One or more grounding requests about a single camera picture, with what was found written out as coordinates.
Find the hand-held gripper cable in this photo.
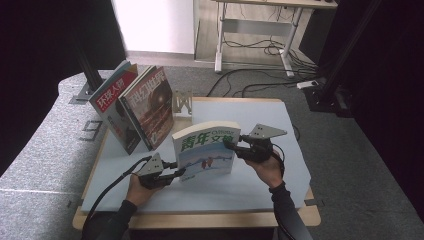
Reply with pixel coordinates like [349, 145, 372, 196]
[271, 143, 287, 178]
[83, 155, 153, 231]

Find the person's right hand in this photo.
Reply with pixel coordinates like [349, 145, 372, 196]
[244, 153, 284, 190]

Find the red brown magazine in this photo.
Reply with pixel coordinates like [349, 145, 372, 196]
[118, 65, 175, 152]

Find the right hand-held gripper cable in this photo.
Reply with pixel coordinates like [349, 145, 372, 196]
[271, 143, 287, 178]

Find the long black floor cable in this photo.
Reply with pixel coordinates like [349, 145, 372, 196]
[206, 67, 321, 98]

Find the tangle of black cables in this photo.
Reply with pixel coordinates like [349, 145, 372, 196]
[222, 34, 329, 76]

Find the light grey table mat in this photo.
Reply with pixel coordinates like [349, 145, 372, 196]
[80, 99, 313, 213]

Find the beige expandable book rack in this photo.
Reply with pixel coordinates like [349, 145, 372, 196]
[172, 88, 194, 129]

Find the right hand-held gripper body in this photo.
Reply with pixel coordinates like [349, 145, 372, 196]
[237, 123, 288, 164]

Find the person's left hand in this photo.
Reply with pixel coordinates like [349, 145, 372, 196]
[125, 173, 165, 208]

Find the left hand-held gripper cable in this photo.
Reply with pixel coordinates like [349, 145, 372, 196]
[83, 155, 153, 231]

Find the white power strip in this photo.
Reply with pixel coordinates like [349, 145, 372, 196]
[296, 79, 320, 90]

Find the white desk frame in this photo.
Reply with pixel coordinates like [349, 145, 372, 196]
[213, 0, 338, 78]

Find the black curtain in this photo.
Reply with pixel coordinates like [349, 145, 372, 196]
[0, 0, 130, 178]
[299, 0, 424, 218]

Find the wooden table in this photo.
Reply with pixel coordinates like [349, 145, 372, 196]
[72, 95, 323, 231]

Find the portrait magazine with red band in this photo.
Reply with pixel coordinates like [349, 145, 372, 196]
[89, 59, 143, 156]

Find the black metal stand with base plate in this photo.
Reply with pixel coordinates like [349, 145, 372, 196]
[68, 33, 108, 103]

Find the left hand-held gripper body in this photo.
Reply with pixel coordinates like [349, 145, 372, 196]
[134, 152, 174, 190]

